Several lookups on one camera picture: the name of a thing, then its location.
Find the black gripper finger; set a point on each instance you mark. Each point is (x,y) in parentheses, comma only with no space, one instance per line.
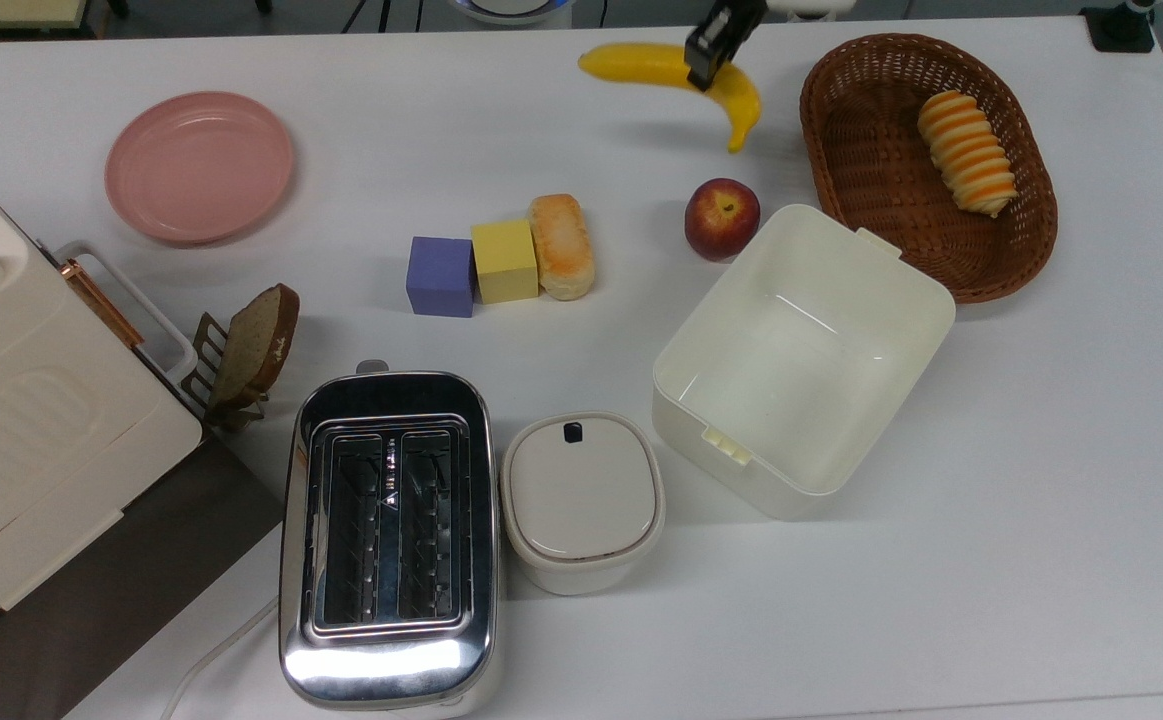
(709,60)

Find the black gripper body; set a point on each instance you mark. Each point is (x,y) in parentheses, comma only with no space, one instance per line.
(741,15)

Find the yellow banana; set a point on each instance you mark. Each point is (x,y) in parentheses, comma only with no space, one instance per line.
(641,62)

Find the open cream plastic container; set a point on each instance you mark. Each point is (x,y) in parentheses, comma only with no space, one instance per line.
(801,370)

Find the red apple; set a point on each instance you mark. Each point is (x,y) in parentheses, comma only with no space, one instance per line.
(721,220)

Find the brown wicker basket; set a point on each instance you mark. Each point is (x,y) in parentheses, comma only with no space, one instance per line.
(871,200)

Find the toasted bread roll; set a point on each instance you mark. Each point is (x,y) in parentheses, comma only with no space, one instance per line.
(561,247)

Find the orange striped spiral bread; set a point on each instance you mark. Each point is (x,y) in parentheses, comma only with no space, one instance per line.
(969,155)

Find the yellow foam cube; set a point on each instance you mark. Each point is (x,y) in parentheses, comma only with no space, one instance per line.
(504,262)

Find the purple foam cube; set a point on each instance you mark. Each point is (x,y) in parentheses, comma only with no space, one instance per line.
(439,277)

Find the small cream lidded bin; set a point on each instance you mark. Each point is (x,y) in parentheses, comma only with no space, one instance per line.
(581,495)

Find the pink plate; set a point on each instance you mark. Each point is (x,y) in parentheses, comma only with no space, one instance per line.
(199,168)

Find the brown bread slice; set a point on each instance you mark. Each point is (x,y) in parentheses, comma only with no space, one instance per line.
(256,345)

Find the cream chrome toaster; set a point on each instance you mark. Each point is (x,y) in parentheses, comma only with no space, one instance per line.
(391,540)

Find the brass toast rack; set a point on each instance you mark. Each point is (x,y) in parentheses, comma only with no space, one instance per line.
(203,350)

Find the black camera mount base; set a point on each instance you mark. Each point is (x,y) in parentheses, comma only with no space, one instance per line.
(1121,28)

